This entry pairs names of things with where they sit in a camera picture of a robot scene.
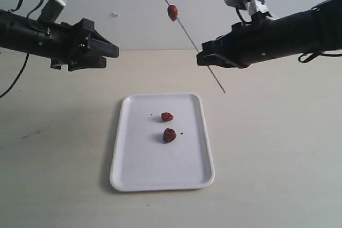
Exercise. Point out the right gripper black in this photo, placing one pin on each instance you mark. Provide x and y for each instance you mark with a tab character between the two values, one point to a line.
237	49

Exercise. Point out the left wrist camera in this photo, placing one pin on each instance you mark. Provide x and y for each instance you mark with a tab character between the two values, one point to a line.
52	10

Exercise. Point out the thin metal skewer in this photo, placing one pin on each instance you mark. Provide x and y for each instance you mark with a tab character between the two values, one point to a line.
195	47

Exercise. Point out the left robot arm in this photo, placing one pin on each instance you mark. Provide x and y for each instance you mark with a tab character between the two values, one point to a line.
44	39

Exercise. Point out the red meat chunk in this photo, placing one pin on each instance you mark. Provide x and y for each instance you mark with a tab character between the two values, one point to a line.
169	135
172	12
166	116

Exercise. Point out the white plastic tray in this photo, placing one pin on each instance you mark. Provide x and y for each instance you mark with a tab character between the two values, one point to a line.
143	162

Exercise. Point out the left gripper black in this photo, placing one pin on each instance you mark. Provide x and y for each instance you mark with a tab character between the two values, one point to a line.
84	39

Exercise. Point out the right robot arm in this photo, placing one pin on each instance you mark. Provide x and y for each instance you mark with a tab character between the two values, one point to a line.
310	33

